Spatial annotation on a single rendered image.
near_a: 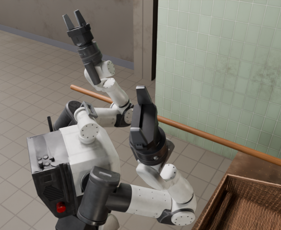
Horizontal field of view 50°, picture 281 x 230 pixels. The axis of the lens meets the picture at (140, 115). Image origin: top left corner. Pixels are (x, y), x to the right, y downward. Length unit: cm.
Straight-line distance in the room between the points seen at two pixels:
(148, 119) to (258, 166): 168
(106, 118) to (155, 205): 52
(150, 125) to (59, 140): 52
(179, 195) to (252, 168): 137
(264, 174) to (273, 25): 107
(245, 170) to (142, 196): 136
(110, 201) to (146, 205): 12
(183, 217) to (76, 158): 40
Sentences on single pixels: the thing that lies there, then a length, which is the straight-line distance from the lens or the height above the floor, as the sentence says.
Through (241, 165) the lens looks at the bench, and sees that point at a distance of 227.
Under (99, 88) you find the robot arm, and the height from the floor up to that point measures 143.
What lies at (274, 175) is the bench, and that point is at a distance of 228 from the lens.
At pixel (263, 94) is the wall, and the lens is 270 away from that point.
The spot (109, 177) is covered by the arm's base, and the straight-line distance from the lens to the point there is 95.
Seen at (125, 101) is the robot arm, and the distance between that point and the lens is 140.
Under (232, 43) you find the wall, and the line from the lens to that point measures 260.
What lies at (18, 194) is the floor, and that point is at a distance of 295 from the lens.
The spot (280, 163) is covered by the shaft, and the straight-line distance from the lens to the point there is 142.
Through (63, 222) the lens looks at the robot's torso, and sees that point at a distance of 133.
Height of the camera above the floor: 210
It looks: 35 degrees down
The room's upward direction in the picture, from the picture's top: straight up
